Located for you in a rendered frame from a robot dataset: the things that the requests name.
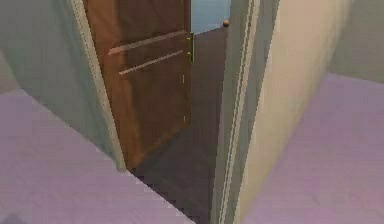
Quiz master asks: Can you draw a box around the brown wooden room door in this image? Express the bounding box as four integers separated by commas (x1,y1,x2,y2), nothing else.
82,0,195,170

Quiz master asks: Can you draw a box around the brass door handle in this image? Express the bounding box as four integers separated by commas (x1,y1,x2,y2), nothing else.
185,31,195,64

